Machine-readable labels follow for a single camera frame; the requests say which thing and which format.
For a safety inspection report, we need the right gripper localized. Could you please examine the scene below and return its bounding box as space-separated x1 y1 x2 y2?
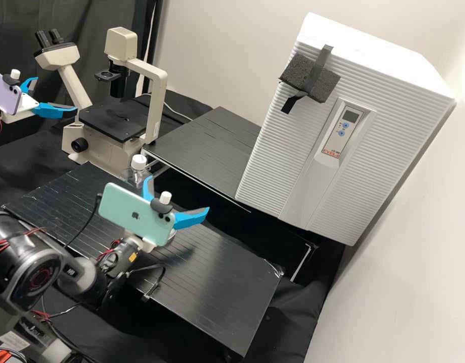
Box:
125 175 211 252

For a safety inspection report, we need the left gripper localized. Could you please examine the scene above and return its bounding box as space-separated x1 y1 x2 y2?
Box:
2 77 79 123

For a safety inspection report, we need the white-capped bottle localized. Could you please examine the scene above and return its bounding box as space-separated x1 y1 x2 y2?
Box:
123 154 152 190

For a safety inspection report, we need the black platform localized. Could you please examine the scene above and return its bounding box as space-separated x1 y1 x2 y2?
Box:
141 105 261 212
254 211 320 284
2 165 284 358

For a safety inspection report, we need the cream microscope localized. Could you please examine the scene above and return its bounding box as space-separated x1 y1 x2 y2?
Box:
34 27 169 178

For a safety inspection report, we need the incubator door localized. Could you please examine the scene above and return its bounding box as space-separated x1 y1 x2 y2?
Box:
235 36 456 247

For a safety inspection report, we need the white incubator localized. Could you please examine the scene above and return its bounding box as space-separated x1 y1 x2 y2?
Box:
297 11 456 110

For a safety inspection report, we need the left wrist camera phone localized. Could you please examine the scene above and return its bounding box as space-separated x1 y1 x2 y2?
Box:
0 69 24 115

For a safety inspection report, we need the wrist camera phone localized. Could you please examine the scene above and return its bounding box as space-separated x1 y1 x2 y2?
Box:
98 183 177 247
0 69 24 115

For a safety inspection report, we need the right wrist camera phone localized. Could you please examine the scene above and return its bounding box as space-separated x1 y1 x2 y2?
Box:
98 183 177 247

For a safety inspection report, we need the black cable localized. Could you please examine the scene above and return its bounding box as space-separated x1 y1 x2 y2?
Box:
128 264 167 303
63 192 103 252

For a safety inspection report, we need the white cable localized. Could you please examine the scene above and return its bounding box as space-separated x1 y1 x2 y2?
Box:
165 102 193 123

